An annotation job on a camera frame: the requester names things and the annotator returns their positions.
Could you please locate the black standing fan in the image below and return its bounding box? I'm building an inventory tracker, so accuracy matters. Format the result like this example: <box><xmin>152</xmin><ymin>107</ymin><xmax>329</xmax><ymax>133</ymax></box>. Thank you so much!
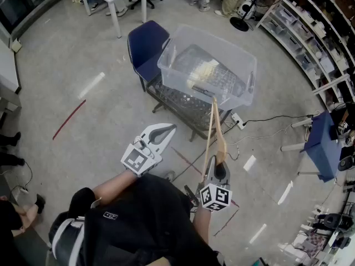
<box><xmin>229</xmin><ymin>0</ymin><xmax>275</xmax><ymax>33</ymax></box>

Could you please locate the person's right forearm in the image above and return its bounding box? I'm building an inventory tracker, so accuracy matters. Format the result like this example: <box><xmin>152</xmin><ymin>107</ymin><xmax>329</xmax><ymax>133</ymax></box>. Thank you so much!
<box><xmin>194</xmin><ymin>203</ymin><xmax>213</xmax><ymax>245</ymax></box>

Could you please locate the black lattice crate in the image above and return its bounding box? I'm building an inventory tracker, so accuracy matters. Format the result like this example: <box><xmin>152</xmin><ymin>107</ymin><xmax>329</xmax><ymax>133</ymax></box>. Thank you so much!
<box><xmin>146</xmin><ymin>75</ymin><xmax>232</xmax><ymax>142</ymax></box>

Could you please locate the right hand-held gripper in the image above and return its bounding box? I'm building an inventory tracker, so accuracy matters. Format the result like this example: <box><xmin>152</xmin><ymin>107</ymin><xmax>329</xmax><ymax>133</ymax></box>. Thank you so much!
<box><xmin>198</xmin><ymin>156</ymin><xmax>232</xmax><ymax>212</ymax></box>

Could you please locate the blue table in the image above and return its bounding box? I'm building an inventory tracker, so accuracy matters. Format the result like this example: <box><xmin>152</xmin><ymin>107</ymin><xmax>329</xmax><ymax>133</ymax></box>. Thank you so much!
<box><xmin>303</xmin><ymin>111</ymin><xmax>343</xmax><ymax>182</ymax></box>

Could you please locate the person's black clothing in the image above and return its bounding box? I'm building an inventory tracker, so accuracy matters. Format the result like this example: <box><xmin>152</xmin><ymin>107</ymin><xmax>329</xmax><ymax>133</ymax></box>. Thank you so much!
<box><xmin>48</xmin><ymin>173</ymin><xmax>222</xmax><ymax>266</ymax></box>

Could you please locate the black floor cable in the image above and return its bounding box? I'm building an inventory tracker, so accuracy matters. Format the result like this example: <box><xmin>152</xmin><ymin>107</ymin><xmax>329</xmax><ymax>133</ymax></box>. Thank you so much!
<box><xmin>244</xmin><ymin>114</ymin><xmax>314</xmax><ymax>127</ymax></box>

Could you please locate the person's left forearm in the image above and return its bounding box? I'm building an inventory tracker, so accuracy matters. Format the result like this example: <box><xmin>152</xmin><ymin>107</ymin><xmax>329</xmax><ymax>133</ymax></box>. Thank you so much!
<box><xmin>93</xmin><ymin>170</ymin><xmax>139</xmax><ymax>204</ymax></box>

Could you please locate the white power strip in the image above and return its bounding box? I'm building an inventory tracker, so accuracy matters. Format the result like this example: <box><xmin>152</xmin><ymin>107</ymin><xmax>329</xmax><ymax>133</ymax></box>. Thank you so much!
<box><xmin>231</xmin><ymin>112</ymin><xmax>247</xmax><ymax>130</ymax></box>

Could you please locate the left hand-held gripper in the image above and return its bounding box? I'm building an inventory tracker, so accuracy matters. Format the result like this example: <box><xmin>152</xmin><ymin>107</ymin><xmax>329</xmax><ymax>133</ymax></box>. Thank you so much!
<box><xmin>121</xmin><ymin>122</ymin><xmax>178</xmax><ymax>177</ymax></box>

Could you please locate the white shelving rack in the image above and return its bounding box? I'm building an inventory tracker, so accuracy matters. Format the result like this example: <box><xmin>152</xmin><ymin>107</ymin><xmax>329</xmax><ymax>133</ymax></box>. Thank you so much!
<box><xmin>255</xmin><ymin>0</ymin><xmax>355</xmax><ymax>113</ymax></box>

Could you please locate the wooden clothes hanger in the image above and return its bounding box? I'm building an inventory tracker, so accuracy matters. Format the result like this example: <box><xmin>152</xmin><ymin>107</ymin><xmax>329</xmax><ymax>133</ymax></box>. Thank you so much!
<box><xmin>201</xmin><ymin>96</ymin><xmax>229</xmax><ymax>184</ymax></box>

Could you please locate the white speaker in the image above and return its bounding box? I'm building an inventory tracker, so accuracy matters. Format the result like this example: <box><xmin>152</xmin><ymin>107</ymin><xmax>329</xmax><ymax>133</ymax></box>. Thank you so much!
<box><xmin>237</xmin><ymin>0</ymin><xmax>257</xmax><ymax>21</ymax></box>

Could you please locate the blue office chair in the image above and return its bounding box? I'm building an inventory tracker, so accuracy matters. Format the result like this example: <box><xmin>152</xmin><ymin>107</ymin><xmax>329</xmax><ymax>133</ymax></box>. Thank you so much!
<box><xmin>127</xmin><ymin>20</ymin><xmax>171</xmax><ymax>114</ymax></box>

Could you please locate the clear plastic storage bin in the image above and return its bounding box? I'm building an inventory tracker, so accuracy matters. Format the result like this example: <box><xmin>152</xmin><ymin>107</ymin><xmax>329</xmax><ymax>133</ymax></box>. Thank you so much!
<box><xmin>157</xmin><ymin>23</ymin><xmax>258</xmax><ymax>111</ymax></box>

